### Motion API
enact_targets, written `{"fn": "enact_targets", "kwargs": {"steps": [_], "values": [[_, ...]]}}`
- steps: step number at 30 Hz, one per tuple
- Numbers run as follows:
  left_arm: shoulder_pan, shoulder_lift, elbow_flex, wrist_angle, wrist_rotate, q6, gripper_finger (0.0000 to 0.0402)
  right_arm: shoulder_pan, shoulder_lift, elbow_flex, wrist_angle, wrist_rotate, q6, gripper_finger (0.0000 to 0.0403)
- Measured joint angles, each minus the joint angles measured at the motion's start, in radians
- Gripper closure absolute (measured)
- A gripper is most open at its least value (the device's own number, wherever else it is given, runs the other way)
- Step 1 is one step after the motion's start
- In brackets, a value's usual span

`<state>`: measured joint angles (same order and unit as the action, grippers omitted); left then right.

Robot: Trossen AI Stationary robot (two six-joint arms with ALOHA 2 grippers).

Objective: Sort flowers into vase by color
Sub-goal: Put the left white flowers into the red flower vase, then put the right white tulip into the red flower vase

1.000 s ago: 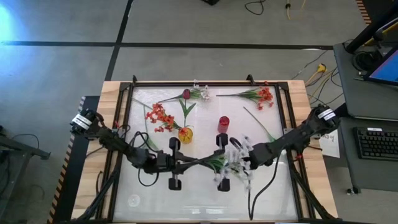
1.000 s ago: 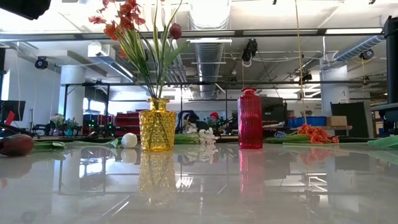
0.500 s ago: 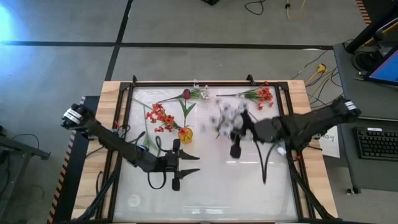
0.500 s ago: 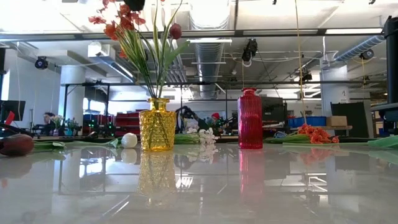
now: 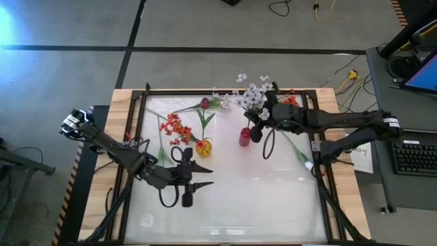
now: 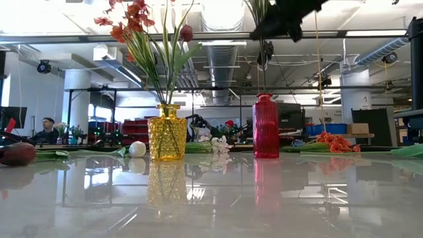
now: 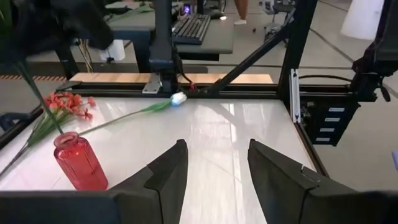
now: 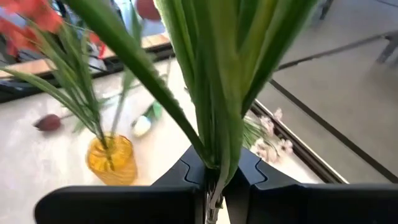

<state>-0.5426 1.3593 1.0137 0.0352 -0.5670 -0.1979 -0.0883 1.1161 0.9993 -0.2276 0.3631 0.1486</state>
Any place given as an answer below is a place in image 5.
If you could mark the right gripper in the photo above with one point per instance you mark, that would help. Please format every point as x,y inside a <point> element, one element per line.
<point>286,116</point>

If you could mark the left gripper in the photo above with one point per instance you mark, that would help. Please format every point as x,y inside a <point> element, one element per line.
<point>187,167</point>

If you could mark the red ribbed glass vase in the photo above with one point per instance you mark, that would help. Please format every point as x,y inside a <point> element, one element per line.
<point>244,138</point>

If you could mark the white blossom bunch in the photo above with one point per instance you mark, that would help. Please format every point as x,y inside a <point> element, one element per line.
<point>218,102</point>
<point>251,99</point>

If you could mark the orange blossom bunch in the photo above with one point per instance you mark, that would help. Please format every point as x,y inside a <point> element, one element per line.
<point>177,128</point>
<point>291,100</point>

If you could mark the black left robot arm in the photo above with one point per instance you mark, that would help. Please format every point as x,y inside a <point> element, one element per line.
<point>119,152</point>

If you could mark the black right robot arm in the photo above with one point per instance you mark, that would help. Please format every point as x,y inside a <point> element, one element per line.
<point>341,118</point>

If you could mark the yellow glass vase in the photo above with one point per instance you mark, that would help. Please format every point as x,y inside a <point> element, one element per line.
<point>205,152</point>

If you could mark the white paper sheet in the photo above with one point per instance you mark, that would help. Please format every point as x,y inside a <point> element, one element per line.
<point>362,160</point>

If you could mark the yellow power plug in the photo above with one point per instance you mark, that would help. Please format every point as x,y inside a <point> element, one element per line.
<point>353,74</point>

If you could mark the black mat with striped edge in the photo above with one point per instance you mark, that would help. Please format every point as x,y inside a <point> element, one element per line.
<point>82,191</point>

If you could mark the black keyboard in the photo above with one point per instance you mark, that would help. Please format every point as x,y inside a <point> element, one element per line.
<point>416,159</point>

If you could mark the dark grey low desk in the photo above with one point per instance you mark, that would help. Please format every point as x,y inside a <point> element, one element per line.
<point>409,191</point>

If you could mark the black monitor pole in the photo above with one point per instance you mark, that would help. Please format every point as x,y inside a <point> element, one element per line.
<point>399,37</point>

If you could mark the monitor with blue screen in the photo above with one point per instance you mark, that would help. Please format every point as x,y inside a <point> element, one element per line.
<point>426,77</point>

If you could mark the grey metal stand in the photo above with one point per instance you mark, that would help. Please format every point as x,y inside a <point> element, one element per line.
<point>20,164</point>

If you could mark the black frame clamp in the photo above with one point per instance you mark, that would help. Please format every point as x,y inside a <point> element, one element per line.
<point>147,88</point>
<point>274,85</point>

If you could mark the grey metal bracket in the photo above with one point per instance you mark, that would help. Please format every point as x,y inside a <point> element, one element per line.
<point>315,146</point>

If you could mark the black aluminium table frame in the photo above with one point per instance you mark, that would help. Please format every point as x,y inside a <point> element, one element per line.
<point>191,92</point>

